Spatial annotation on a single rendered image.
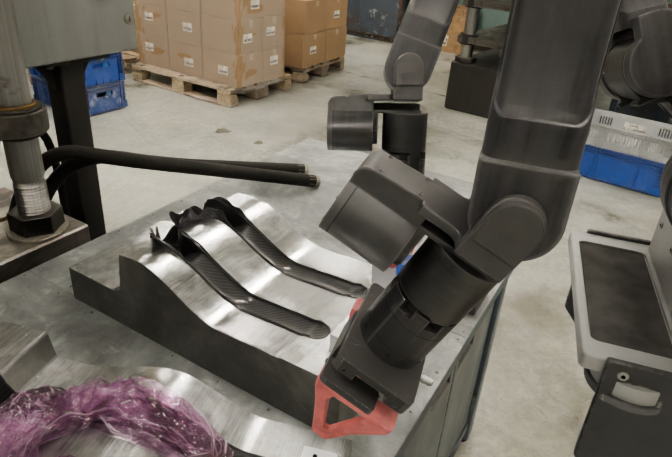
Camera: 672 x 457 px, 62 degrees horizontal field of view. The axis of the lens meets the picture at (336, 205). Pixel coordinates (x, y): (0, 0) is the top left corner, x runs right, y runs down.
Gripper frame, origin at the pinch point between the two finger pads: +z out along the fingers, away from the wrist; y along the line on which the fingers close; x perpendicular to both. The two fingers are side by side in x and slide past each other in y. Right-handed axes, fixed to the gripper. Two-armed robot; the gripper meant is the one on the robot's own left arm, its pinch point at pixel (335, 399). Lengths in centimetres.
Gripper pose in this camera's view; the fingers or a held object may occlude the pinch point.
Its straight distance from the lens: 52.0
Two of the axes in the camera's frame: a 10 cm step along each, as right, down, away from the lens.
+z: -4.8, 7.1, 5.1
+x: 8.2, 5.7, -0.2
